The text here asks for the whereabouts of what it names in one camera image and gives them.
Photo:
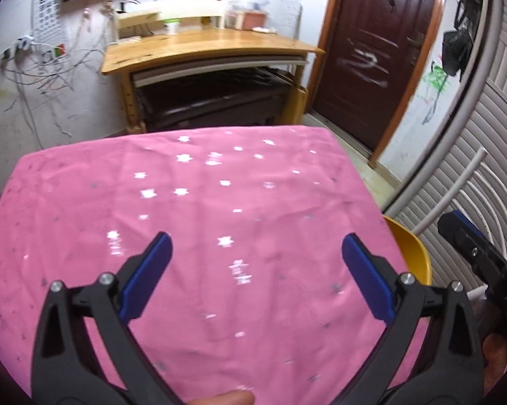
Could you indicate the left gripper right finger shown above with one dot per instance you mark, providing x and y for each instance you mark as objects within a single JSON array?
[{"x": 449, "y": 366}]

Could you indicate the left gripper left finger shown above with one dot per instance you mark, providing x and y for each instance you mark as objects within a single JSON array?
[{"x": 65, "y": 368}]

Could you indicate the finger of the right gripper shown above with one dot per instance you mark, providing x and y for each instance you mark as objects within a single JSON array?
[
  {"x": 467, "y": 247},
  {"x": 463, "y": 224}
]

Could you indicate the right hand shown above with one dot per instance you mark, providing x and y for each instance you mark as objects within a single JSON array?
[{"x": 494, "y": 350}]

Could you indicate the left hand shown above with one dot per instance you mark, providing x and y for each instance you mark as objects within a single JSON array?
[{"x": 235, "y": 397}]

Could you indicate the white metal chair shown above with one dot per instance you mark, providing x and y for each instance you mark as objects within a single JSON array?
[{"x": 478, "y": 192}]

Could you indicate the grey louvered shutter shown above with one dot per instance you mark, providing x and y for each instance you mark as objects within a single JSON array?
[{"x": 481, "y": 117}]

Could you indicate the yellow plastic basin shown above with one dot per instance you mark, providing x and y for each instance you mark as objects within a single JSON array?
[{"x": 415, "y": 254}]

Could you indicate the pink star tablecloth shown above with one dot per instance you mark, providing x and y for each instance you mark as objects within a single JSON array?
[{"x": 256, "y": 295}]

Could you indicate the dark brown door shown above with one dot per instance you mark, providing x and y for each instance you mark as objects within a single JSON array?
[{"x": 375, "y": 51}]

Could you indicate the black hanging bag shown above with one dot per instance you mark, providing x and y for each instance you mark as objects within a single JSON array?
[{"x": 458, "y": 43}]

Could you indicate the pink box on desk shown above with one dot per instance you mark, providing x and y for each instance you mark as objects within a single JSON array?
[{"x": 249, "y": 20}]

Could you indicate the wooden desk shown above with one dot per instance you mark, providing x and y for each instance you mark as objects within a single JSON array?
[{"x": 210, "y": 78}]

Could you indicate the white power strip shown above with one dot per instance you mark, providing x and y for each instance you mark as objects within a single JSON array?
[{"x": 20, "y": 47}]

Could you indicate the eye chart poster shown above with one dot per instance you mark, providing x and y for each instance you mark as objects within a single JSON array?
[{"x": 48, "y": 30}]

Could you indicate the white green jar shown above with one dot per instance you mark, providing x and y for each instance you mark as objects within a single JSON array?
[{"x": 171, "y": 26}]

